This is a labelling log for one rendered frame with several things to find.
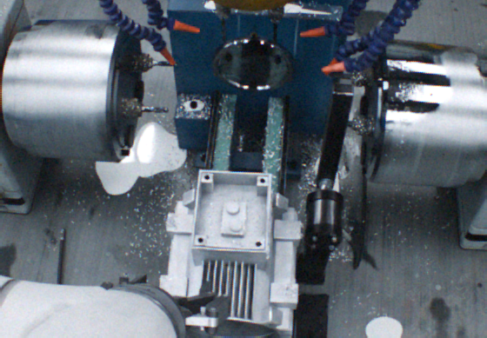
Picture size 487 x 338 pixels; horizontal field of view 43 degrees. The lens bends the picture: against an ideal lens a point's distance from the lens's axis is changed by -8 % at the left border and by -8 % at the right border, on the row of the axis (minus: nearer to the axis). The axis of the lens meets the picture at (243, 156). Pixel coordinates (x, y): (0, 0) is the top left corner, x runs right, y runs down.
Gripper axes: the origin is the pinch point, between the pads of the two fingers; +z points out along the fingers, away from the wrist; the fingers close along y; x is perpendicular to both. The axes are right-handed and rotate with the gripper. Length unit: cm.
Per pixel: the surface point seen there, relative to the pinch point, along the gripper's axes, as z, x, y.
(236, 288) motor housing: 11.4, 0.6, -7.3
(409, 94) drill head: 21.7, -29.1, -31.0
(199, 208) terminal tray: 13.9, -9.9, -1.2
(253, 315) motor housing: 9.6, 4.0, -9.8
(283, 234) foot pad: 17.9, -6.9, -12.9
